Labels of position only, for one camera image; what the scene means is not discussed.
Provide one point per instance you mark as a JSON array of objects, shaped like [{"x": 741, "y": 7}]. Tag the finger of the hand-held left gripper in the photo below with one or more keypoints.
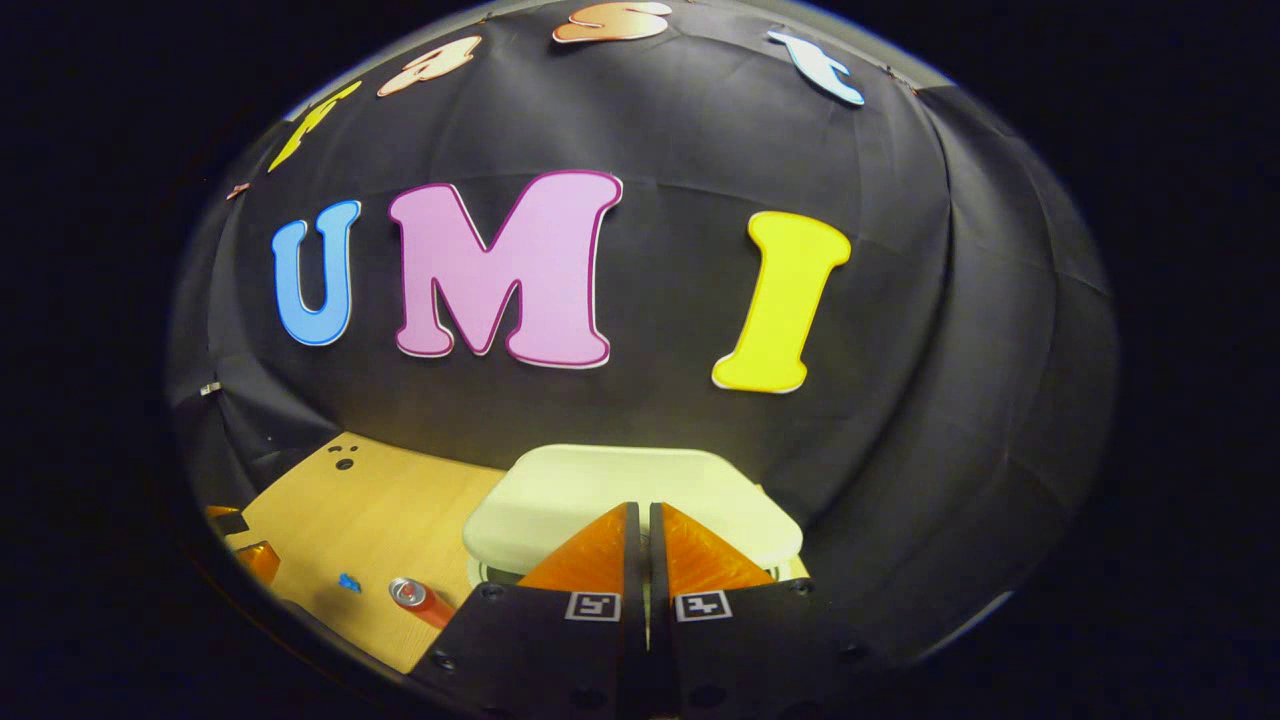
[
  {"x": 230, "y": 520},
  {"x": 260, "y": 562}
]

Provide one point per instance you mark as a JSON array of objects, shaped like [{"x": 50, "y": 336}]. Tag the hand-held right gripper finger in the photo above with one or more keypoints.
[
  {"x": 656, "y": 570},
  {"x": 633, "y": 570}
]

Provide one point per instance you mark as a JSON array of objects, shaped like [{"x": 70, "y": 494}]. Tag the pale green desktop garbage bin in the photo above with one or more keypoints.
[{"x": 620, "y": 480}]

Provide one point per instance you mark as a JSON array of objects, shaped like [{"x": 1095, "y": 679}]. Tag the blue paper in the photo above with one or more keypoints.
[{"x": 349, "y": 583}]

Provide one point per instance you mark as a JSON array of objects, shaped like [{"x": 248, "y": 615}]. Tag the orange pop can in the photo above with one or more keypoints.
[{"x": 425, "y": 603}]

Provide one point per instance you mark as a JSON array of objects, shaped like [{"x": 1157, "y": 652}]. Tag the black backdrop cloth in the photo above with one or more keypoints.
[{"x": 650, "y": 400}]

